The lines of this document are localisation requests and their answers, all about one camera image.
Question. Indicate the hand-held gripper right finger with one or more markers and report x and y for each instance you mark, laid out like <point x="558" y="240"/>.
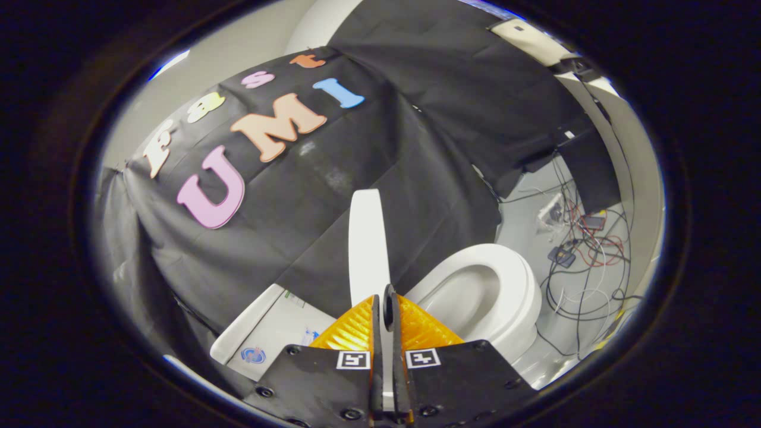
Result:
<point x="401" y="392"/>

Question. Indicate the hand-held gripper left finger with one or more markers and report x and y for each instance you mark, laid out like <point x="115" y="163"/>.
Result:
<point x="377" y="392"/>

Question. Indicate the white toilet lid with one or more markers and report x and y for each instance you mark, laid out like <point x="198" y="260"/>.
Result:
<point x="368" y="238"/>

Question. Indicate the white toilet with tank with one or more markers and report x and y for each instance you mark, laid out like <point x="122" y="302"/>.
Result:
<point x="279" y="327"/>

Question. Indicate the small black adapter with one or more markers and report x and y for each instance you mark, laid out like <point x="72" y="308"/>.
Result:
<point x="562" y="256"/>

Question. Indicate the clear plastic bag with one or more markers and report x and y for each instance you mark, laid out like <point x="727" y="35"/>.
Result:
<point x="550" y="214"/>

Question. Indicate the black backdrop cloth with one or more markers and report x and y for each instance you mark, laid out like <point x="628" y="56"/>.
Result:
<point x="357" y="148"/>

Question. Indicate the small dark circuit box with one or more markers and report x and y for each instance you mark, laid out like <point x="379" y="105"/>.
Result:
<point x="593" y="223"/>

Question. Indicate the beige wall box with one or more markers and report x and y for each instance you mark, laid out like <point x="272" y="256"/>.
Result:
<point x="529" y="38"/>

